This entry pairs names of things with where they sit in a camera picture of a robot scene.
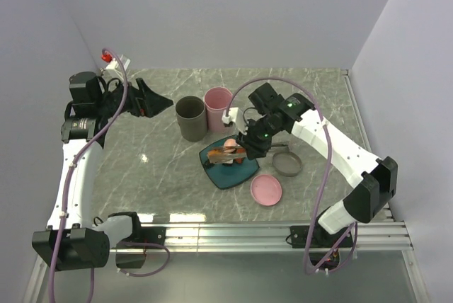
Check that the sushi roll piece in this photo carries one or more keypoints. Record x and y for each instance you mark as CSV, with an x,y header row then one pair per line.
x,y
228,163

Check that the brown egg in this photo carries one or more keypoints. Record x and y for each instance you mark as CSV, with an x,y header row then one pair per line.
x,y
230,143

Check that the dark seaweed roll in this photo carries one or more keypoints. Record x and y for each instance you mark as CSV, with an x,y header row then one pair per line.
x,y
207,164

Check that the grey cylindrical container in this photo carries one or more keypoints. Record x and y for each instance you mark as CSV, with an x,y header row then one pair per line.
x,y
191,118

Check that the grey round lid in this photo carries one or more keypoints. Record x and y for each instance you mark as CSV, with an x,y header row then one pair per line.
x,y
287,163

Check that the teal square plate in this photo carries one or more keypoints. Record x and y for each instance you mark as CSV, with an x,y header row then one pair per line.
x,y
225,177

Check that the orange fried chicken piece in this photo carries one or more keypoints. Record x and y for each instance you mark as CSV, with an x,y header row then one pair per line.
x,y
220,158

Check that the metal serving tongs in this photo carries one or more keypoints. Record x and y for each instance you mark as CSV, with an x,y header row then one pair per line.
x,y
227,150

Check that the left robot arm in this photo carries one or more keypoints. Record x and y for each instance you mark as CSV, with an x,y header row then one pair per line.
x,y
70,241

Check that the pink cylindrical container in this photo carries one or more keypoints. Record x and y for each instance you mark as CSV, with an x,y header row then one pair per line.
x,y
216,101

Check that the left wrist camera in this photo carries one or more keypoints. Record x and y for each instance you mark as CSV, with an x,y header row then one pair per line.
x,y
112,63

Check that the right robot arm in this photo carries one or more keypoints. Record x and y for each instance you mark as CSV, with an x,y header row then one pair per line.
x,y
372,179

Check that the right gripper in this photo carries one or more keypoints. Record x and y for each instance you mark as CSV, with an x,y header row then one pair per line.
x,y
255,149

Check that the aluminium rail frame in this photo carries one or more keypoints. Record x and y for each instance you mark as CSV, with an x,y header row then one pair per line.
x,y
222,245

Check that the red-brown meat piece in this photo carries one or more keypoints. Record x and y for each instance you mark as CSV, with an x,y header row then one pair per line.
x,y
240,155

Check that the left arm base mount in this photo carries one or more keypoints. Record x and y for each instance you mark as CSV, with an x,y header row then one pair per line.
x,y
144,252

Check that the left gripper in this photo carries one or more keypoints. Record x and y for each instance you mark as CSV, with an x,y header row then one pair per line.
x,y
144,101

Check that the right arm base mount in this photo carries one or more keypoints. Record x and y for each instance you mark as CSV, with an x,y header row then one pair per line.
x,y
322,239

